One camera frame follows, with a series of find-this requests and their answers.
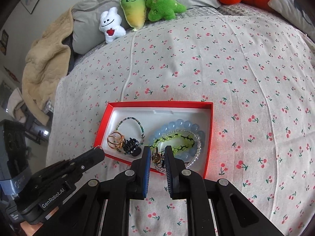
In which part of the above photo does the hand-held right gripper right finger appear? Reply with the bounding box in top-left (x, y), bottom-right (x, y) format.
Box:
top-left (164, 146), bottom-right (284, 236)

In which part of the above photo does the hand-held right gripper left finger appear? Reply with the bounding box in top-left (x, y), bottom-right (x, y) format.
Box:
top-left (43, 146), bottom-right (152, 236)

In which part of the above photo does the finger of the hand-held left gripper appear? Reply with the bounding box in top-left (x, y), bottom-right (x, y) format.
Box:
top-left (64, 148), bottom-right (106, 177)

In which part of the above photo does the small gold ring clip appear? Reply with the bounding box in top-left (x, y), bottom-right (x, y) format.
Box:
top-left (151, 147), bottom-right (165, 168)

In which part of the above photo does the black hair claw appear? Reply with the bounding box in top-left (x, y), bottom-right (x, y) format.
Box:
top-left (120, 138), bottom-right (143, 157)

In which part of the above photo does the gold hair clip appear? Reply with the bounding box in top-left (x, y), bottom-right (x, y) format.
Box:
top-left (107, 131), bottom-right (126, 151)

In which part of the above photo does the green bead black cord bracelet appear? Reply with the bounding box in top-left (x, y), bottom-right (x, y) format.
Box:
top-left (153, 131), bottom-right (195, 153)

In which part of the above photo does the thin small-bead bracelet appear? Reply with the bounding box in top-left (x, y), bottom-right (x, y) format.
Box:
top-left (116, 117), bottom-right (146, 144)

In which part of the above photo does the clear bead bracelet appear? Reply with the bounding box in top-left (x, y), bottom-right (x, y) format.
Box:
top-left (151, 128), bottom-right (200, 175)

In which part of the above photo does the blue bead bracelet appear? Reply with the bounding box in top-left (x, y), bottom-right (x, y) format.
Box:
top-left (148, 119), bottom-right (206, 166)

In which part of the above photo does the red cardboard box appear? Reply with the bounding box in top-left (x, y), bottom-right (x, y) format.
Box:
top-left (94, 101), bottom-right (213, 179)

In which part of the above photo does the dark grey case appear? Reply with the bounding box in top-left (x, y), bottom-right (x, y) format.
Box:
top-left (0, 119), bottom-right (29, 180)

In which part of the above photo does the beige quilted blanket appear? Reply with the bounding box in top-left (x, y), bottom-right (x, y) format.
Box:
top-left (22, 6), bottom-right (74, 111)

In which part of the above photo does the cherry-print bed sheet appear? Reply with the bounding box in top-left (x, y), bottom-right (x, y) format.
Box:
top-left (45, 13), bottom-right (315, 236)

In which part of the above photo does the white plush toy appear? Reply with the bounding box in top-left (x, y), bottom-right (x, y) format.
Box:
top-left (99, 8), bottom-right (126, 43)

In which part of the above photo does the yellow green carrot plush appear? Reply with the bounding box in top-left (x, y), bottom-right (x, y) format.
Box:
top-left (120, 0), bottom-right (148, 30)

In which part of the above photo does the grey pillow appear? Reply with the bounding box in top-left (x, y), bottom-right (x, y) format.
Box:
top-left (71, 0), bottom-right (222, 54)

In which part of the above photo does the green tree plush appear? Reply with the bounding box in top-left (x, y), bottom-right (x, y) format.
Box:
top-left (145, 0), bottom-right (187, 22)

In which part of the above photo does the white deer-print pillow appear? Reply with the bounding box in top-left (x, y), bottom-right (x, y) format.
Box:
top-left (268, 0), bottom-right (315, 37)

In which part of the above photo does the blue-grey printed strap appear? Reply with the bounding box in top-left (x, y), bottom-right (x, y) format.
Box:
top-left (0, 170), bottom-right (33, 197)

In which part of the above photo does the small wall picture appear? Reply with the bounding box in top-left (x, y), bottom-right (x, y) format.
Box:
top-left (0, 29), bottom-right (9, 54)

